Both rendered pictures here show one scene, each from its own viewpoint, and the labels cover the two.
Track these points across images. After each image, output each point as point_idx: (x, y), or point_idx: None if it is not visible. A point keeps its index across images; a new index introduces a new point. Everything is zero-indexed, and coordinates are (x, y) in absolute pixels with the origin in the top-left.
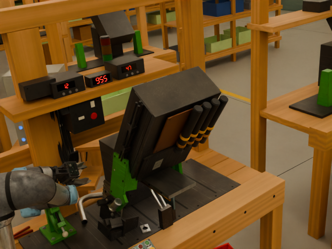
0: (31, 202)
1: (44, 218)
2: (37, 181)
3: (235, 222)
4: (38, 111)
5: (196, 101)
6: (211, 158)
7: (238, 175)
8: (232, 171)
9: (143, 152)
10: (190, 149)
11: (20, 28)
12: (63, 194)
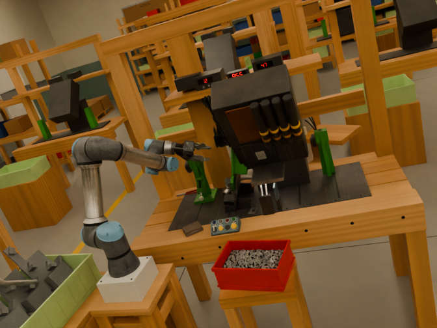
0: (97, 157)
1: (212, 186)
2: (101, 144)
3: (337, 229)
4: (181, 99)
5: (257, 98)
6: (382, 165)
7: (385, 187)
8: (385, 182)
9: (229, 141)
10: (300, 146)
11: (175, 36)
12: (148, 160)
